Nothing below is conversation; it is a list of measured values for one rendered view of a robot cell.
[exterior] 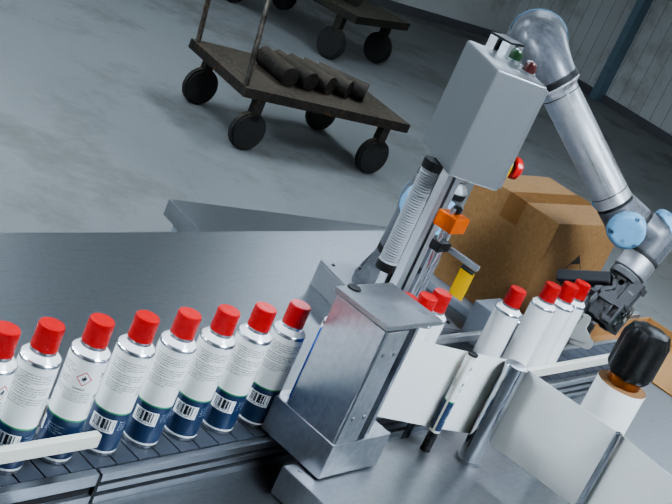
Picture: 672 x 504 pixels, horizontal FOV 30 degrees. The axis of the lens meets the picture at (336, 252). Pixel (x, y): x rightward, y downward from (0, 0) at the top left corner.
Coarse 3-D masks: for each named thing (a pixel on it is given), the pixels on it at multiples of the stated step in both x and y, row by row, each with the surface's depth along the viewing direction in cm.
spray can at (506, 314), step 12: (516, 288) 231; (504, 300) 232; (516, 300) 230; (492, 312) 233; (504, 312) 230; (516, 312) 231; (492, 324) 232; (504, 324) 231; (516, 324) 233; (480, 336) 235; (492, 336) 232; (504, 336) 232; (480, 348) 234; (492, 348) 233
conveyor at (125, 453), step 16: (576, 352) 275; (592, 352) 280; (608, 352) 284; (592, 368) 270; (608, 368) 275; (208, 432) 182; (240, 432) 186; (256, 432) 188; (128, 448) 170; (160, 448) 173; (176, 448) 175; (192, 448) 177; (96, 464) 164; (112, 464) 165
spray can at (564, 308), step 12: (564, 288) 246; (576, 288) 246; (564, 300) 246; (564, 312) 246; (552, 324) 247; (564, 324) 248; (552, 336) 248; (540, 348) 249; (552, 348) 250; (540, 360) 250
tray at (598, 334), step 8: (632, 320) 317; (640, 320) 321; (648, 320) 325; (600, 328) 305; (664, 328) 322; (592, 336) 304; (600, 336) 307; (608, 336) 309; (616, 336) 312; (664, 360) 310; (664, 368) 304; (656, 376) 297; (664, 376) 299; (656, 384) 292; (664, 384) 294
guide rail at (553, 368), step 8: (568, 360) 259; (576, 360) 260; (584, 360) 262; (592, 360) 265; (600, 360) 268; (528, 368) 246; (536, 368) 247; (544, 368) 249; (552, 368) 252; (560, 368) 255; (568, 368) 258; (576, 368) 261
